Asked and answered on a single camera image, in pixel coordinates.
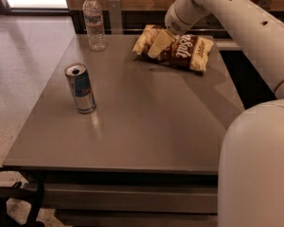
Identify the right metal wall bracket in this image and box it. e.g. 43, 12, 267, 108
257, 0, 273, 10

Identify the clear plastic water bottle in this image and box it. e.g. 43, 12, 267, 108
82, 0, 107, 52

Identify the grey metal table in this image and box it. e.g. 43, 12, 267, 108
4, 35, 243, 227

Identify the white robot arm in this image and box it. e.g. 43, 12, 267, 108
165, 0, 284, 227

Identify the silver blue energy drink can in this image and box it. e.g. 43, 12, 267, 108
64, 62, 96, 114

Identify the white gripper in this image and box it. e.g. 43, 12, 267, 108
148, 0, 209, 59

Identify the brown yellow chip bag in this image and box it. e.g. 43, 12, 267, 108
133, 25, 214, 73

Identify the black chair frame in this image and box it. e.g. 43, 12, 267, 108
0, 177, 45, 227

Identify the left metal wall bracket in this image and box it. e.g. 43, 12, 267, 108
108, 0, 123, 35

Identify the metal wall bracket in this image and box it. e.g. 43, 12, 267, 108
257, 0, 273, 10
108, 0, 123, 35

